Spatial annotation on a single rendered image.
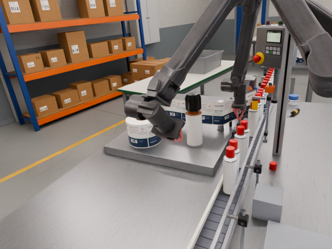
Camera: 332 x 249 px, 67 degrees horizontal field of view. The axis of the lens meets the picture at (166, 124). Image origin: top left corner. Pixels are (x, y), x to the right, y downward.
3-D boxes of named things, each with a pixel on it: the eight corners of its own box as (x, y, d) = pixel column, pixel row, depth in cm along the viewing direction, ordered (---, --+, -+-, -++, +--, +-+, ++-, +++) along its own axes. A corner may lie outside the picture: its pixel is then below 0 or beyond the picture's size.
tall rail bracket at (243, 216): (225, 239, 88) (226, 202, 81) (247, 246, 84) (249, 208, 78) (223, 246, 85) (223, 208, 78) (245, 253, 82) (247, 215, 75)
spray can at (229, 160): (224, 186, 106) (225, 143, 98) (237, 188, 104) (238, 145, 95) (221, 193, 102) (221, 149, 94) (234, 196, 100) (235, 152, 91)
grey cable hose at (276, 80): (271, 101, 139) (274, 62, 131) (278, 101, 138) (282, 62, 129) (270, 103, 136) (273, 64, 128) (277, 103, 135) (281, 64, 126)
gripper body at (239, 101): (230, 108, 131) (231, 95, 128) (235, 102, 139) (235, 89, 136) (243, 109, 128) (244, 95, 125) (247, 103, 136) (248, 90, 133)
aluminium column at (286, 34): (272, 150, 138) (286, 19, 111) (281, 151, 136) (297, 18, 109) (271, 154, 134) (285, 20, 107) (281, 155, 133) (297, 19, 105)
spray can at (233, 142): (228, 178, 111) (228, 136, 103) (239, 180, 109) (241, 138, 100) (224, 185, 107) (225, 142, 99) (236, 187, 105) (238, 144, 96)
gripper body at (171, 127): (161, 117, 84) (149, 105, 79) (186, 122, 78) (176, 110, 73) (152, 134, 82) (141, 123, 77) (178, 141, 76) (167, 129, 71)
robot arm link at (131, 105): (160, 77, 69) (175, 90, 76) (131, 74, 76) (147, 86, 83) (145, 117, 68) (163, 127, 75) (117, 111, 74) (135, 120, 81)
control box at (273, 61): (267, 62, 134) (270, 23, 126) (295, 66, 120) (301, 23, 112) (253, 65, 130) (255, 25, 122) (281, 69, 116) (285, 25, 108)
